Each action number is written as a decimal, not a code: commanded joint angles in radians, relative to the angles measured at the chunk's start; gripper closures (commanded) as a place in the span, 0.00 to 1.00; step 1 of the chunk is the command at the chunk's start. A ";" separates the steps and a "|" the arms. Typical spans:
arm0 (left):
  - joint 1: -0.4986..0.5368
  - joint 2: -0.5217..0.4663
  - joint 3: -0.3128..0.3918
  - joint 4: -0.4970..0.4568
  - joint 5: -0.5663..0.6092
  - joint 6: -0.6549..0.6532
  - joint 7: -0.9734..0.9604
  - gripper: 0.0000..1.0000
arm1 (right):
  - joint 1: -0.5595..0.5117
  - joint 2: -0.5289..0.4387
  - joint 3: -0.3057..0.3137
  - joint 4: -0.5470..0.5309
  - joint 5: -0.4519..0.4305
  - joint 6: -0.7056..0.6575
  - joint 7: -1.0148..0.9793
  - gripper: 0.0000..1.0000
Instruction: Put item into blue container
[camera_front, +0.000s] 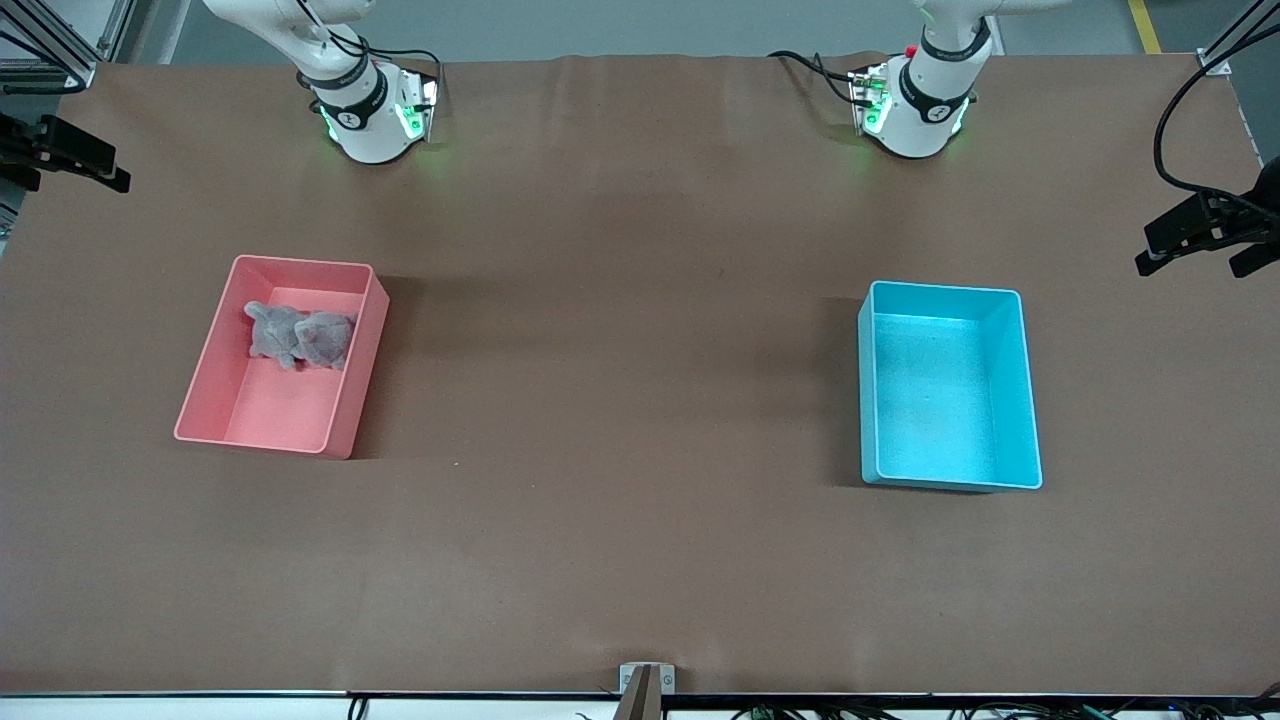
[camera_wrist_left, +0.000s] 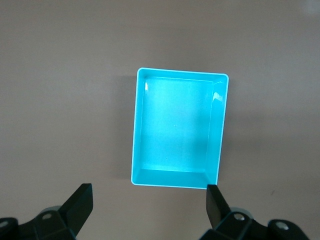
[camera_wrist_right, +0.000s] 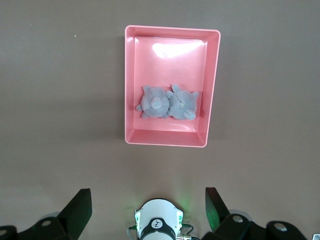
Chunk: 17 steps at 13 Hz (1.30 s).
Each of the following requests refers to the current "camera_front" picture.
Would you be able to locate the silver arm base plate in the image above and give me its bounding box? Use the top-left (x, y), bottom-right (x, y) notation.
top-left (398, 72), bottom-right (441, 143)

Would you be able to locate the white table edge rail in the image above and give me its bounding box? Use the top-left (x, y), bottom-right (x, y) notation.
top-left (0, 690), bottom-right (1280, 720)

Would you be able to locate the brown table cover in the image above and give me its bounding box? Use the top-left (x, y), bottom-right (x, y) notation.
top-left (0, 52), bottom-right (1280, 698)

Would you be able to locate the metal clamp bracket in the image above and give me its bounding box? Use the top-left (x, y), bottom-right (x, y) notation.
top-left (618, 662), bottom-right (677, 720)

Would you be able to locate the grey plush toy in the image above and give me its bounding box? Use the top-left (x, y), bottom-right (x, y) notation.
top-left (243, 300), bottom-right (303, 370)
top-left (293, 311), bottom-right (358, 372)

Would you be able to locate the pink plastic box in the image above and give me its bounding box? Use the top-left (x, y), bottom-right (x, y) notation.
top-left (173, 254), bottom-right (391, 461)

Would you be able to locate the black arm base cable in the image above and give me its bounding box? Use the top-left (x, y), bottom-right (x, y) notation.
top-left (325, 30), bottom-right (446, 101)
top-left (767, 50), bottom-right (861, 106)

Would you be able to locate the blue plastic box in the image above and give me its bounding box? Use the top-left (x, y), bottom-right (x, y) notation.
top-left (857, 280), bottom-right (1044, 494)

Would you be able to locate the aluminium frame profile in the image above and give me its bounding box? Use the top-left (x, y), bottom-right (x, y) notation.
top-left (1198, 0), bottom-right (1280, 79)
top-left (0, 0), bottom-right (131, 93)

